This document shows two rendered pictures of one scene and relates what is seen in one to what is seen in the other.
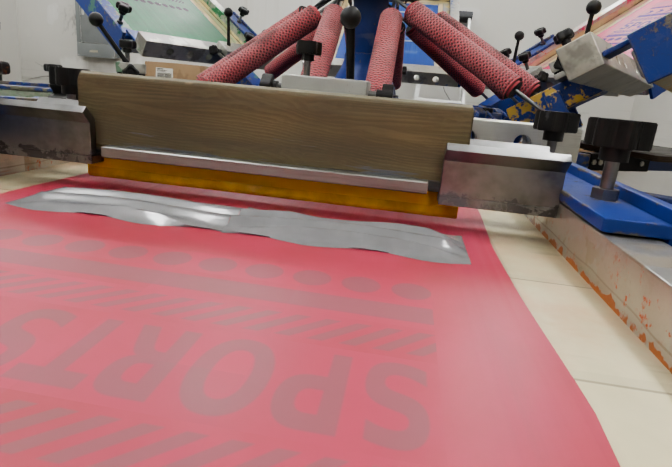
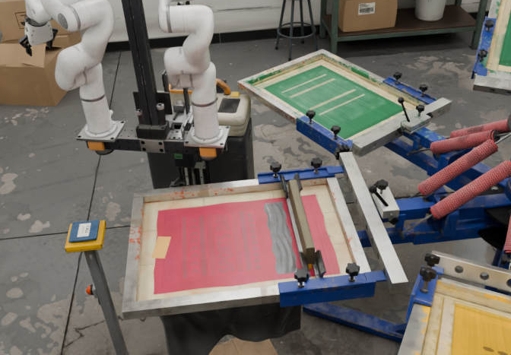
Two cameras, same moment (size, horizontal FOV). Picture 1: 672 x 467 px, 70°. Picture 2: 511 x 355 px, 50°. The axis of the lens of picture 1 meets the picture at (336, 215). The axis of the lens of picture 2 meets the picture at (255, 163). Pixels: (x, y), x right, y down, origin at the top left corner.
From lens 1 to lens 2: 1.81 m
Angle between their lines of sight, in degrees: 72
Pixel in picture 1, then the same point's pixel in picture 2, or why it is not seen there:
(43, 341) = (223, 239)
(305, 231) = (275, 247)
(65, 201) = (269, 210)
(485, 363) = (238, 277)
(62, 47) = not seen: outside the picture
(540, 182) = not seen: hidden behind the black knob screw
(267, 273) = (254, 248)
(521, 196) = not seen: hidden behind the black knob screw
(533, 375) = (237, 281)
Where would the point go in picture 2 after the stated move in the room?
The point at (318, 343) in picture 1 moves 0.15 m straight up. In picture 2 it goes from (235, 260) to (232, 228)
